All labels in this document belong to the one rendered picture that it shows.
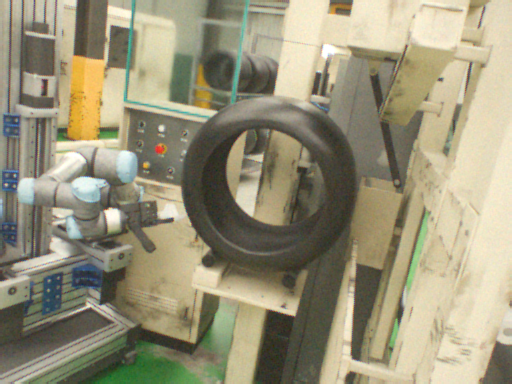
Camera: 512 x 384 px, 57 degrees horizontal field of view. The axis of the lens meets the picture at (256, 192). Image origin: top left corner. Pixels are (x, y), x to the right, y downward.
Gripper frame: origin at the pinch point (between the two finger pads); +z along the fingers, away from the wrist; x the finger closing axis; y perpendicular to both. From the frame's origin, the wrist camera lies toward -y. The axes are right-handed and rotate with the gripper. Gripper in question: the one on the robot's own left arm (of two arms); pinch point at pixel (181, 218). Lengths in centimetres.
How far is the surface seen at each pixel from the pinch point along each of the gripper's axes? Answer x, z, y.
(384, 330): -8, 73, -54
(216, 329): 114, 49, -76
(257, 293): -4.1, 22.5, -29.2
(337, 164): -36, 38, 12
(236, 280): 5.3, 19.2, -25.3
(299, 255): -22.6, 29.8, -15.4
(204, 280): 1.6, 5.9, -22.1
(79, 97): 561, 45, 155
